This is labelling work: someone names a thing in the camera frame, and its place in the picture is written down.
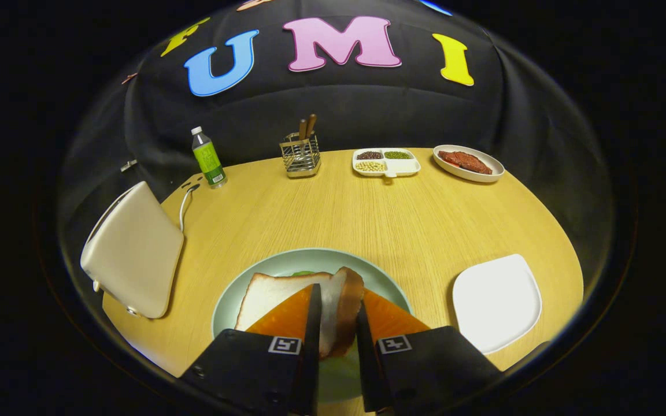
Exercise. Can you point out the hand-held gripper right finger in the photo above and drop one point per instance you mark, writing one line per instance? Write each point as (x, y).
(367, 358)

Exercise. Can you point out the pale green round plate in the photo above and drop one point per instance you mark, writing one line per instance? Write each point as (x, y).
(287, 263)

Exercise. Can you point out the white oval meat plate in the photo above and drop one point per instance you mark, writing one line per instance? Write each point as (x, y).
(472, 177)

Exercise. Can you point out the brown crust bread slice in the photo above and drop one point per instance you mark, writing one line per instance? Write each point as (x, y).
(341, 312)

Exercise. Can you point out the orange cloth clip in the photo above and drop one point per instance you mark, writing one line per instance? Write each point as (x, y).
(129, 77)

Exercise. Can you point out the red meat piece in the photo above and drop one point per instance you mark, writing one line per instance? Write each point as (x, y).
(466, 162)

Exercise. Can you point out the white toaster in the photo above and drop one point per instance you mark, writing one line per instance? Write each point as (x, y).
(133, 248)

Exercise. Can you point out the white bread slice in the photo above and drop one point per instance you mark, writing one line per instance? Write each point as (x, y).
(269, 294)

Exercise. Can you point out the black backdrop cloth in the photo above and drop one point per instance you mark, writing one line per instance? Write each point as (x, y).
(339, 110)

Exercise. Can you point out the silver cloth clip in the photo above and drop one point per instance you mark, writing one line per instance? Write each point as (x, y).
(129, 166)

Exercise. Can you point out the white divided bean dish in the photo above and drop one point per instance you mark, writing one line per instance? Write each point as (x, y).
(405, 167)

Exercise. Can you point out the white square plate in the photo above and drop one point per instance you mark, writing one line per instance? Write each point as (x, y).
(495, 303)

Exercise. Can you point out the green label drink bottle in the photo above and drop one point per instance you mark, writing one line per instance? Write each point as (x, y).
(208, 162)

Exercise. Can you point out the green lettuce leaf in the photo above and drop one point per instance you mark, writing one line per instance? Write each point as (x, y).
(304, 272)

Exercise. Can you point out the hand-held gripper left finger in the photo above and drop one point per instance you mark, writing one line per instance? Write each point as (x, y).
(311, 346)

